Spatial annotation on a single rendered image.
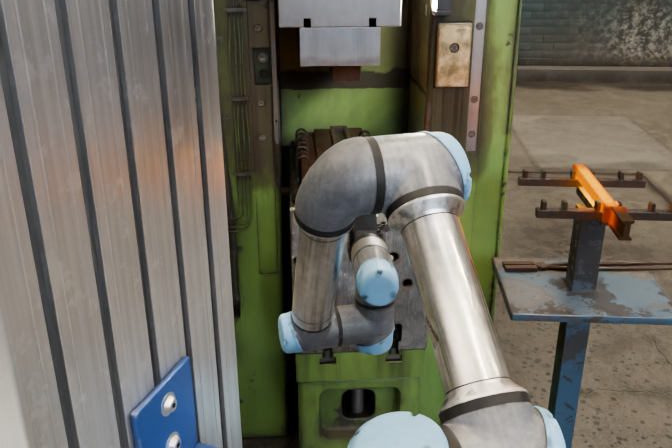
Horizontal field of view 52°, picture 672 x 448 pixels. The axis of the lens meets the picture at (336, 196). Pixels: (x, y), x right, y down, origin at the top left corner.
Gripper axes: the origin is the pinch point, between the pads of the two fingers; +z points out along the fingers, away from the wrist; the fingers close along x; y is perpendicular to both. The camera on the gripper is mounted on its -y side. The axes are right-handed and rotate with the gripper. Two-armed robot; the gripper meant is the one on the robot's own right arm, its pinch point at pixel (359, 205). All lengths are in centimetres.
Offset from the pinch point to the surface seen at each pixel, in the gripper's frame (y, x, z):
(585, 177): -1, 57, 12
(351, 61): -27.7, 0.5, 27.3
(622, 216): -2, 54, -15
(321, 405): 76, -8, 27
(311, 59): -28.4, -9.5, 27.3
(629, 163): 98, 228, 312
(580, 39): 48, 298, 585
